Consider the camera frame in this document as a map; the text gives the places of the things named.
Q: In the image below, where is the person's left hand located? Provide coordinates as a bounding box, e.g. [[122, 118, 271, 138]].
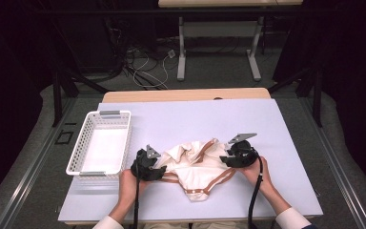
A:
[[117, 168, 150, 208]]

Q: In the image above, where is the bundle of black cables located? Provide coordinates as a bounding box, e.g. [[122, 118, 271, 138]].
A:
[[104, 15, 160, 90]]

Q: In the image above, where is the person's right hand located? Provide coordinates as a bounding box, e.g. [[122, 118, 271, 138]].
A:
[[237, 156, 274, 197]]

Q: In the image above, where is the dark curtain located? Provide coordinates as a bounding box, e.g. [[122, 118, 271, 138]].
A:
[[273, 0, 366, 198], [0, 0, 53, 211]]

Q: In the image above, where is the aluminium floor rail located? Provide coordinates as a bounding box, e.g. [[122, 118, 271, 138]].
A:
[[299, 98, 366, 229], [0, 98, 77, 229]]

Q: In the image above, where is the desk with white legs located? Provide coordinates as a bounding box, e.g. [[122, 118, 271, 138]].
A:
[[157, 0, 304, 82]]

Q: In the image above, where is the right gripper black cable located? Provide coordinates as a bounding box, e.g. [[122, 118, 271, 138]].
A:
[[247, 155, 265, 229]]

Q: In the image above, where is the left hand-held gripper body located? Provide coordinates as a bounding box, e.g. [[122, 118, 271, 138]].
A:
[[131, 144, 162, 181]]

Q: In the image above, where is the black horizontal bar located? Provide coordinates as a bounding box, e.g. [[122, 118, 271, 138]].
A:
[[34, 9, 335, 16]]

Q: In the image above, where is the cream baby bodysuit brown trim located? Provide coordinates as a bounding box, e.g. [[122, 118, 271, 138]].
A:
[[153, 137, 237, 202]]

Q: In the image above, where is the white perforated plastic basket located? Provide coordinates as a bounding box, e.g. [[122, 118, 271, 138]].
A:
[[65, 110, 132, 180]]

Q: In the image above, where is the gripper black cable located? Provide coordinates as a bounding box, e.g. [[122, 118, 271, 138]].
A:
[[132, 152, 141, 229], [247, 155, 265, 229]]

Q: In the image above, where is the white floor cable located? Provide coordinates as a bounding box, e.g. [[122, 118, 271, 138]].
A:
[[132, 52, 170, 90]]

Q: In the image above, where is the black floor socket frame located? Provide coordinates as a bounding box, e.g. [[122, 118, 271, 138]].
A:
[[54, 129, 74, 146]]

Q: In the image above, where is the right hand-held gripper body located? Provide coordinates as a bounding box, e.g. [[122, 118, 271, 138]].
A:
[[228, 133, 260, 169]]

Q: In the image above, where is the black metal stand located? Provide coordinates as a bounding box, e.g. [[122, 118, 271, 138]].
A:
[[268, 66, 323, 128], [51, 70, 109, 128]]

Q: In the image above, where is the pale lilac table mat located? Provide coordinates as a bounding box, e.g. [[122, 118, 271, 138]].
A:
[[57, 98, 324, 223]]

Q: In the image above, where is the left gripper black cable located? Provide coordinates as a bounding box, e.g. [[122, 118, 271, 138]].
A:
[[132, 152, 141, 229]]

